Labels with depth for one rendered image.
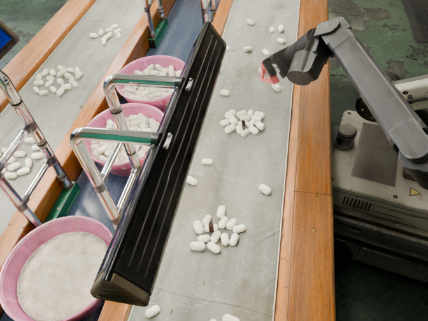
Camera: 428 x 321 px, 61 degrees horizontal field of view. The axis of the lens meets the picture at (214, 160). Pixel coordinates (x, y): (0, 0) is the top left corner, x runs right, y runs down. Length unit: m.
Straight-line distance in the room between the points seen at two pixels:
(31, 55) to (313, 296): 1.36
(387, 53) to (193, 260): 2.38
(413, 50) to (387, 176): 1.74
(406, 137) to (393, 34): 2.63
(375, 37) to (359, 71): 2.38
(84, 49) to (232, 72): 0.64
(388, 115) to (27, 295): 0.84
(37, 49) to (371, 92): 1.33
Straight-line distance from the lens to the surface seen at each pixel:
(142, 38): 1.61
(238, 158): 1.05
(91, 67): 1.53
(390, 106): 0.68
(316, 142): 1.07
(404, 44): 3.11
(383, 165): 1.46
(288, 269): 0.84
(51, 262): 0.99
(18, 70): 1.61
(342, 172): 1.40
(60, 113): 1.35
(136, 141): 0.60
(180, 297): 0.85
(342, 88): 2.56
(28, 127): 0.96
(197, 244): 0.87
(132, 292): 0.50
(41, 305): 0.96
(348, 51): 0.81
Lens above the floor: 1.52
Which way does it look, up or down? 48 degrees down
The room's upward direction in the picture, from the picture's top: 6 degrees counter-clockwise
